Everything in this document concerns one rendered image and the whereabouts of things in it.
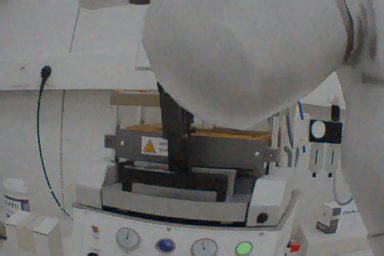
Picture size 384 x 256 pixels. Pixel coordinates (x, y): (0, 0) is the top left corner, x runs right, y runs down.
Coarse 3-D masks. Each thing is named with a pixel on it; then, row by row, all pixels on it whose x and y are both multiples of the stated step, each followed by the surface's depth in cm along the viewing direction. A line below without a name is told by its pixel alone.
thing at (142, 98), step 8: (112, 96) 118; (120, 96) 118; (128, 96) 117; (136, 96) 117; (144, 96) 117; (152, 96) 117; (112, 104) 118; (120, 104) 118; (128, 104) 117; (136, 104) 117; (144, 104) 117; (152, 104) 117; (280, 112) 114
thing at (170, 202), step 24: (168, 168) 113; (192, 168) 112; (120, 192) 107; (144, 192) 109; (168, 192) 112; (192, 192) 112; (216, 192) 112; (168, 216) 106; (192, 216) 105; (216, 216) 104; (240, 216) 104
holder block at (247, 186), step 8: (216, 168) 131; (232, 168) 130; (264, 168) 130; (240, 176) 121; (248, 176) 117; (256, 176) 118; (240, 184) 115; (248, 184) 115; (240, 192) 115; (248, 192) 115
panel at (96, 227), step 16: (96, 224) 107; (112, 224) 107; (128, 224) 107; (144, 224) 106; (96, 240) 106; (112, 240) 106; (144, 240) 105; (160, 240) 104; (176, 240) 104; (192, 240) 104; (224, 240) 103; (240, 240) 103; (256, 240) 102
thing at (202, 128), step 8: (200, 120) 123; (128, 128) 118; (136, 128) 118; (144, 128) 118; (152, 128) 117; (160, 128) 118; (200, 128) 123; (208, 128) 123; (216, 128) 128; (224, 128) 130; (232, 128) 132; (232, 136) 115; (240, 136) 115; (248, 136) 114; (256, 136) 114; (264, 136) 121
